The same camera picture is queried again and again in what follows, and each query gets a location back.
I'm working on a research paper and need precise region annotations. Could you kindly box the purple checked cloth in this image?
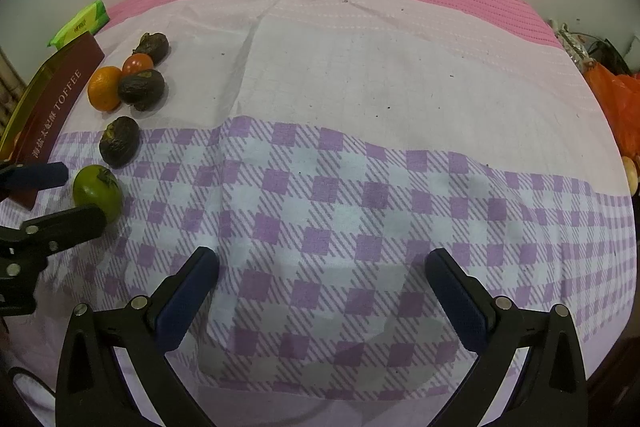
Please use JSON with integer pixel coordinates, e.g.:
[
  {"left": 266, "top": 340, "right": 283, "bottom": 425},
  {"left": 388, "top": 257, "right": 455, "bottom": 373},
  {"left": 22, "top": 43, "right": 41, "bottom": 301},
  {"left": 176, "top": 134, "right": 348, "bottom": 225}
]
[{"left": 0, "top": 0, "right": 638, "bottom": 427}]

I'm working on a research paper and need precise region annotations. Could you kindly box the crinkled clear plastic bag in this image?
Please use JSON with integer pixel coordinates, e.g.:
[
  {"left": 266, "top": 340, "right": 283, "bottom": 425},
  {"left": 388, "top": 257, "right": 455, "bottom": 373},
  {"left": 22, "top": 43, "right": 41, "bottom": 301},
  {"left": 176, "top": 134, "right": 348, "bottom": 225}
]
[{"left": 547, "top": 19, "right": 633, "bottom": 75}]

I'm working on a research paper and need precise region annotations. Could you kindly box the orange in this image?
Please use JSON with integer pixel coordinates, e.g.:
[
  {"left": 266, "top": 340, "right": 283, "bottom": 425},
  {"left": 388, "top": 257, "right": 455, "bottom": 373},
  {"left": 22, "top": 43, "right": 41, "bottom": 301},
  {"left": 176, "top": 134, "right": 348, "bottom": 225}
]
[{"left": 87, "top": 66, "right": 123, "bottom": 112}]

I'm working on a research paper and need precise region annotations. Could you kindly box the orange plastic bag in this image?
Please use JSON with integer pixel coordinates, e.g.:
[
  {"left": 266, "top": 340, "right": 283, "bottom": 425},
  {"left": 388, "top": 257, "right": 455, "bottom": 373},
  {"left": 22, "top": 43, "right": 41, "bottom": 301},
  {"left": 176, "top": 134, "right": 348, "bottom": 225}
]
[{"left": 585, "top": 64, "right": 640, "bottom": 158}]

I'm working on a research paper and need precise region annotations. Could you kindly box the dark red tin box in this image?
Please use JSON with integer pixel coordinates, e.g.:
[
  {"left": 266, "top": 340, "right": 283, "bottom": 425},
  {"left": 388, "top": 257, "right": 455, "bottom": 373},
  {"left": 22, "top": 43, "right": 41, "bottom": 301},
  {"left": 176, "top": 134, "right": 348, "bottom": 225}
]
[{"left": 0, "top": 32, "right": 106, "bottom": 208}]

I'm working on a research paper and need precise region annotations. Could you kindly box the dark brown wrinkled fruit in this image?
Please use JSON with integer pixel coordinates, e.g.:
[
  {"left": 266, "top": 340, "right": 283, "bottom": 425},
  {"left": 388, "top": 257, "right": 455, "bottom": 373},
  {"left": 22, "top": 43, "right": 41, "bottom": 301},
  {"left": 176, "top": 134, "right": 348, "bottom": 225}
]
[
  {"left": 118, "top": 68, "right": 166, "bottom": 111},
  {"left": 132, "top": 32, "right": 169, "bottom": 65},
  {"left": 99, "top": 116, "right": 141, "bottom": 168}
]

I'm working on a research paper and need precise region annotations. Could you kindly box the red tomato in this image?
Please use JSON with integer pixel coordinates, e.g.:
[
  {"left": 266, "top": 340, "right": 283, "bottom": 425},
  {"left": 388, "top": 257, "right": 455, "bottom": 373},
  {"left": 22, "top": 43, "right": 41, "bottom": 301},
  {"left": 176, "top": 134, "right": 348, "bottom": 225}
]
[{"left": 122, "top": 53, "right": 154, "bottom": 76}]

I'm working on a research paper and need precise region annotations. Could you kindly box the green persimmon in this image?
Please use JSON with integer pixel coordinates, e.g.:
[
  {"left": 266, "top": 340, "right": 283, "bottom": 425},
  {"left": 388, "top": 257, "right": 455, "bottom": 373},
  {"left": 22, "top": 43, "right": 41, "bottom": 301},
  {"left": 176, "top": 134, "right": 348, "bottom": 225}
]
[{"left": 72, "top": 165, "right": 123, "bottom": 224}]

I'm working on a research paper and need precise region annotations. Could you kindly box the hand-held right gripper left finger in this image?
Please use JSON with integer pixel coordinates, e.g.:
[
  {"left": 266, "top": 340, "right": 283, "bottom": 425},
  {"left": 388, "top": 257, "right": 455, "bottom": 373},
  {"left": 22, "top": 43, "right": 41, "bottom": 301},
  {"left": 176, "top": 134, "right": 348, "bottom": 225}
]
[{"left": 56, "top": 247, "right": 221, "bottom": 427}]

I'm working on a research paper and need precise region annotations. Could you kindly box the yellow round fruit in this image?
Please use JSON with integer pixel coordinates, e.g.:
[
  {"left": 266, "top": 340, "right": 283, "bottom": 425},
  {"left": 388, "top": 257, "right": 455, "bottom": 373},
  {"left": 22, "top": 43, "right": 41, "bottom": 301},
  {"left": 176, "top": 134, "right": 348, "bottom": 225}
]
[{"left": 621, "top": 157, "right": 640, "bottom": 196}]

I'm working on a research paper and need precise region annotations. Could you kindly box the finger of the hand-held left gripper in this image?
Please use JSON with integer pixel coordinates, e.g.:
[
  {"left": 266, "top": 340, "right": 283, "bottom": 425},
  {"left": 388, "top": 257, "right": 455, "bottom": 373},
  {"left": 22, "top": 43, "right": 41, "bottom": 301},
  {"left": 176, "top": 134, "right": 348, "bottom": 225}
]
[
  {"left": 0, "top": 203, "right": 107, "bottom": 258},
  {"left": 0, "top": 162, "right": 69, "bottom": 204}
]

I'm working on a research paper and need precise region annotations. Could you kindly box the green tissue pack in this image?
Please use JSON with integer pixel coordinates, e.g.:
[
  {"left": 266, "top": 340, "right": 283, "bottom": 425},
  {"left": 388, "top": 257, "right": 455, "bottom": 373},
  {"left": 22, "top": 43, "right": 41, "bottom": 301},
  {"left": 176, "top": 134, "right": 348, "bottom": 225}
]
[{"left": 47, "top": 0, "right": 111, "bottom": 48}]

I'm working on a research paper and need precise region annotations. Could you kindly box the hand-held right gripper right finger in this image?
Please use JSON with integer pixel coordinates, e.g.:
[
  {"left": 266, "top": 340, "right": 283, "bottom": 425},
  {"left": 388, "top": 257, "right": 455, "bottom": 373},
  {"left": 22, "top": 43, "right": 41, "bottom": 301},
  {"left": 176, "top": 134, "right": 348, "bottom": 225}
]
[{"left": 424, "top": 248, "right": 588, "bottom": 427}]

